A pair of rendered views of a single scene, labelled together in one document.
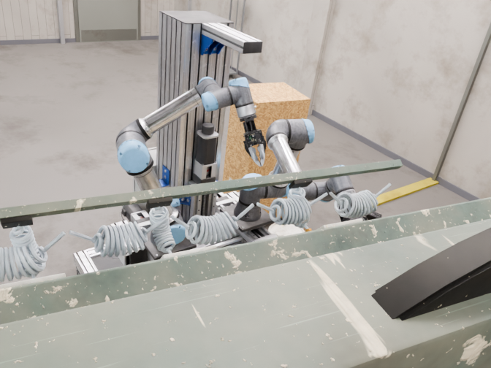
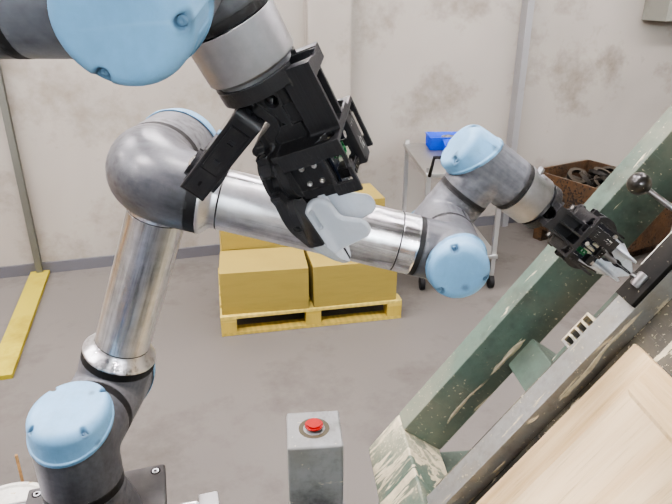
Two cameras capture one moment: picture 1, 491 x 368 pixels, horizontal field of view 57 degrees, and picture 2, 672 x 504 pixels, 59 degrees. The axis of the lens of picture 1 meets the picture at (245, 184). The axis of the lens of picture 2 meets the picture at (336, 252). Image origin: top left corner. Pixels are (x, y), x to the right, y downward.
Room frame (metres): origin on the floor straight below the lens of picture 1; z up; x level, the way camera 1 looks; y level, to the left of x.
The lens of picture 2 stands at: (1.45, 0.46, 1.80)
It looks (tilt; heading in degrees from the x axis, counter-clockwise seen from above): 23 degrees down; 293
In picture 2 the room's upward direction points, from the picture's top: straight up
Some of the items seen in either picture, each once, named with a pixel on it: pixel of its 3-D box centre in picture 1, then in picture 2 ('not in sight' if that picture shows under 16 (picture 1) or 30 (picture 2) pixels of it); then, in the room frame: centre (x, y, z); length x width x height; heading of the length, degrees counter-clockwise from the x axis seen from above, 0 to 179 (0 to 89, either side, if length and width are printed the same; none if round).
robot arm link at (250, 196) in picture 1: (252, 188); (77, 438); (2.07, -0.04, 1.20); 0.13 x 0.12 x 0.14; 111
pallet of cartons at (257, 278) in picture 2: not in sight; (304, 254); (2.97, -2.61, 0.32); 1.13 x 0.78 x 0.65; 40
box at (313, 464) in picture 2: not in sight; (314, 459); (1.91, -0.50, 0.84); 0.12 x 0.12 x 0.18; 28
